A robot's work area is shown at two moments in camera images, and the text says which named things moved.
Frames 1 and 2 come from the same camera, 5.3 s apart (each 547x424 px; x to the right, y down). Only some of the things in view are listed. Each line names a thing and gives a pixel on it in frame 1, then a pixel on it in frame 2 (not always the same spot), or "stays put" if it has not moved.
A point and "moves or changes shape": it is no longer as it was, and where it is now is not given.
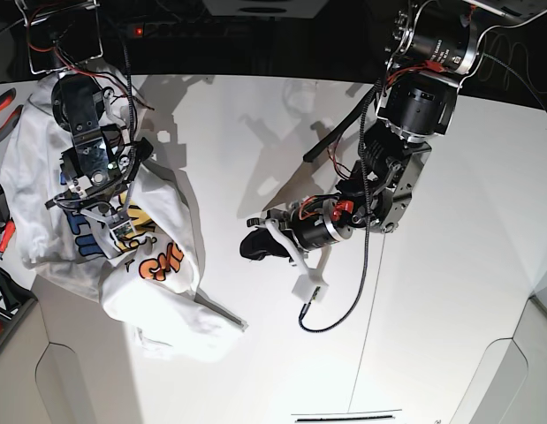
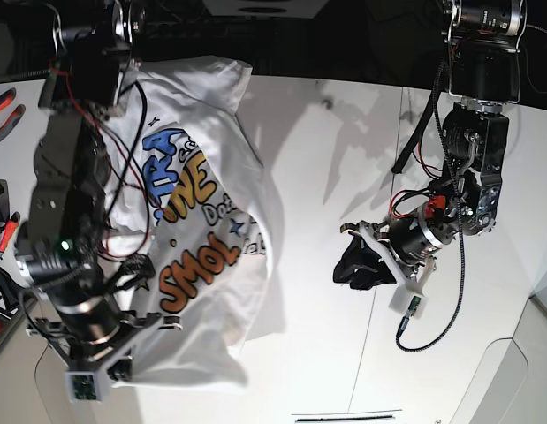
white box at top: x=267 y=9 stays put
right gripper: x=309 y=226 → x=359 y=259
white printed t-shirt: x=145 y=272 moves or changes shape
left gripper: x=102 y=197 → x=100 y=355
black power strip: x=192 y=30 stays put
